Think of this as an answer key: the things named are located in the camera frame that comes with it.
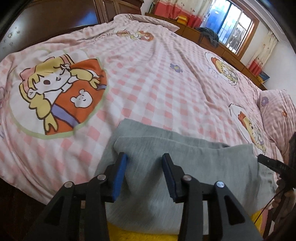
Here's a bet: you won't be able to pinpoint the grey pants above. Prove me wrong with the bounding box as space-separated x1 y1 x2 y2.
96 119 276 235

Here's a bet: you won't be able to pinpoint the yellow mat under duvet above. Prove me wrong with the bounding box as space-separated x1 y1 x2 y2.
108 210 267 241

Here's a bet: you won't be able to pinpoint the pink checkered pillow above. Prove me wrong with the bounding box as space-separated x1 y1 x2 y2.
259 90 295 164

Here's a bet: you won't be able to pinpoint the blue book on cabinet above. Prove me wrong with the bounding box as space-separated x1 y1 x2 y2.
257 71 270 83

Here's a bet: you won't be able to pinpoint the cream and red curtain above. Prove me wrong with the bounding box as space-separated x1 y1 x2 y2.
247 30 278 76

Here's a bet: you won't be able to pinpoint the pink checkered cartoon duvet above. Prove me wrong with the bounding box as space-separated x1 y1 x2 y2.
1 14 276 203

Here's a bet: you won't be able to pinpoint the dark clothes on cabinet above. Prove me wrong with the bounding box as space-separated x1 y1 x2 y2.
195 27 219 48

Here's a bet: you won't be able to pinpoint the wooden low cabinet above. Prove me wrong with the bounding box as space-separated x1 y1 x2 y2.
145 12 268 91

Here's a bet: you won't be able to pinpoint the yellow box on cabinet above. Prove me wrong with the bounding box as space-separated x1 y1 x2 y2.
176 15 188 25

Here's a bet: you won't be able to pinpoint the left cream red curtain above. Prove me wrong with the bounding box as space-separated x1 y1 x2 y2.
154 0 215 28

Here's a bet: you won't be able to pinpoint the dark wooden wardrobe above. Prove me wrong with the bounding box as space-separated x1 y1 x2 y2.
1 1 144 59

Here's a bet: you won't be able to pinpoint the window with wooden frame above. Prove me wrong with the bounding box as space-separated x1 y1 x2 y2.
201 0 259 59

